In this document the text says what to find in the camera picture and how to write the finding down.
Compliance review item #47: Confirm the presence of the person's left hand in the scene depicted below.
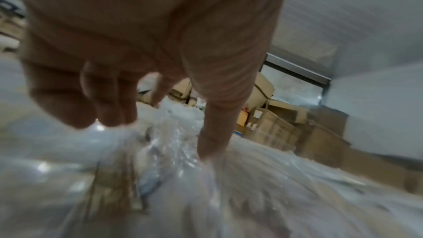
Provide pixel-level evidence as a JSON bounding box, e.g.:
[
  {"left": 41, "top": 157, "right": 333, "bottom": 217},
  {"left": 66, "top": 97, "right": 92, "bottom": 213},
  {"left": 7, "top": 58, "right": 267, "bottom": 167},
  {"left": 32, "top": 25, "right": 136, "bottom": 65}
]
[{"left": 14, "top": 0, "right": 294, "bottom": 160}]

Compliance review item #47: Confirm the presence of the stack of bagged red headbands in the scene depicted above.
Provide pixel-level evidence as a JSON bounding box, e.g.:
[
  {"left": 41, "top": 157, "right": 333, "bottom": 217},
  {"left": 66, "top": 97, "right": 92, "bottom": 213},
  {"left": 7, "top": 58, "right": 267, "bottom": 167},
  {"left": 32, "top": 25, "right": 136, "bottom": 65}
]
[{"left": 0, "top": 98, "right": 423, "bottom": 238}]

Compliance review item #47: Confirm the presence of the plain yellowish cardboard box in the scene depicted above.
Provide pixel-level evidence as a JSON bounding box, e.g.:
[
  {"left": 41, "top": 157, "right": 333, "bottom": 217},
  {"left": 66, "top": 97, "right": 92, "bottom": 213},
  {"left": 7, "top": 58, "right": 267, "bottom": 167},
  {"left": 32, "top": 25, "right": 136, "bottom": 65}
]
[{"left": 236, "top": 108, "right": 249, "bottom": 134}]

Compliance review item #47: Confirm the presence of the cardboard box with checker pattern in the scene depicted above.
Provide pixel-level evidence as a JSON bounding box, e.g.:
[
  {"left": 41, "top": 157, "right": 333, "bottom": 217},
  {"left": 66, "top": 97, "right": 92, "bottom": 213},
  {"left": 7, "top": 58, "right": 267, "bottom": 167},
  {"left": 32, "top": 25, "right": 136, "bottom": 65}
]
[{"left": 246, "top": 108, "right": 297, "bottom": 152}]

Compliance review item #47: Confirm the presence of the black metal frame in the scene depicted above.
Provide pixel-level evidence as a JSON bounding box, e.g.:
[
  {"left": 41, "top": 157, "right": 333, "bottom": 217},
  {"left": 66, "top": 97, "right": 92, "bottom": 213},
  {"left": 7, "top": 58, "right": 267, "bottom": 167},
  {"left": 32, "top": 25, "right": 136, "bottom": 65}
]
[{"left": 264, "top": 52, "right": 331, "bottom": 94}]

